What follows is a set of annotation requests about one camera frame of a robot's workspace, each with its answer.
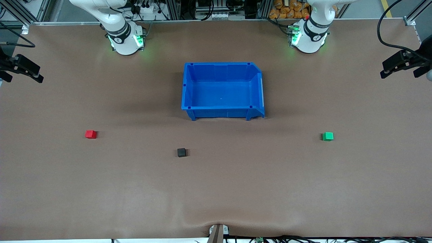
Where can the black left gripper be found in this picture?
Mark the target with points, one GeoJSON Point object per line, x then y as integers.
{"type": "Point", "coordinates": [422, 58]}

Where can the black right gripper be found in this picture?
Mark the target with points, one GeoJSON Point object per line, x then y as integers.
{"type": "Point", "coordinates": [4, 64]}

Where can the red cube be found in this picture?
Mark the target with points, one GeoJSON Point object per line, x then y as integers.
{"type": "Point", "coordinates": [90, 134]}

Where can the green cube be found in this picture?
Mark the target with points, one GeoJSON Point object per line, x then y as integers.
{"type": "Point", "coordinates": [327, 136]}

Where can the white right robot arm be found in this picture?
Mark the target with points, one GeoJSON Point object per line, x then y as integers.
{"type": "Point", "coordinates": [123, 37]}

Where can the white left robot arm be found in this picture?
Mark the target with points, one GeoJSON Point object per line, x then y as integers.
{"type": "Point", "coordinates": [308, 33]}

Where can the black cube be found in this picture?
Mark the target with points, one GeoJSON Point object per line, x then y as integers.
{"type": "Point", "coordinates": [181, 152]}

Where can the orange snack packets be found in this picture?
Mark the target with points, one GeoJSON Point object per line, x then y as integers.
{"type": "Point", "coordinates": [280, 11]}

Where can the white power strip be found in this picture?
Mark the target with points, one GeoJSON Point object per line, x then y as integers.
{"type": "Point", "coordinates": [148, 13]}

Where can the blue plastic storage bin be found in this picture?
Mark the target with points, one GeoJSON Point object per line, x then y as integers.
{"type": "Point", "coordinates": [222, 91]}

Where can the silver aluminium equipment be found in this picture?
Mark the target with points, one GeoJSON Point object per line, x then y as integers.
{"type": "Point", "coordinates": [219, 15]}

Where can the brown table cover mat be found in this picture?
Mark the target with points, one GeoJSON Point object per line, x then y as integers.
{"type": "Point", "coordinates": [216, 189]}

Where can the small green circuit board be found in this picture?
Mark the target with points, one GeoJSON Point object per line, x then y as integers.
{"type": "Point", "coordinates": [259, 240]}

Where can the metal table corner bracket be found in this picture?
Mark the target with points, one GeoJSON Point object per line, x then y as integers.
{"type": "Point", "coordinates": [409, 22]}
{"type": "Point", "coordinates": [24, 29]}

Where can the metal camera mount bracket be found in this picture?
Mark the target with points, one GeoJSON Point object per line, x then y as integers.
{"type": "Point", "coordinates": [218, 233]}

